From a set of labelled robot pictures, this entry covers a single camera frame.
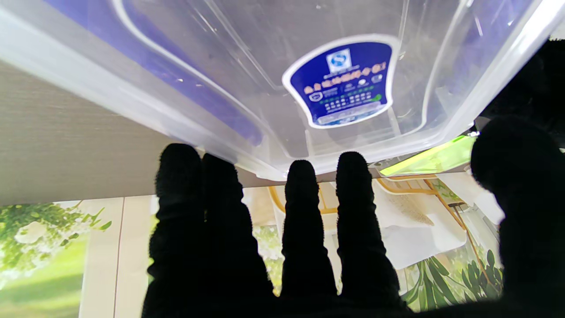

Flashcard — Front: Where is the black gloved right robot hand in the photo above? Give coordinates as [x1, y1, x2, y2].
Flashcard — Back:
[141, 116, 565, 318]

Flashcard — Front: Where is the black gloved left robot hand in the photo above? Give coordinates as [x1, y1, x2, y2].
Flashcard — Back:
[479, 39, 565, 148]

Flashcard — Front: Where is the clear lid with green sticker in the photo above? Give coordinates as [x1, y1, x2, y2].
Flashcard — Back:
[375, 135, 479, 177]

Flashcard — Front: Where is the clear container with blue clips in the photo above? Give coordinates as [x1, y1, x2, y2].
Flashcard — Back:
[0, 0, 565, 182]

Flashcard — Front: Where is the printed sunroom backdrop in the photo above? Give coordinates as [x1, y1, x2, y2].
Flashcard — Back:
[0, 171, 506, 318]

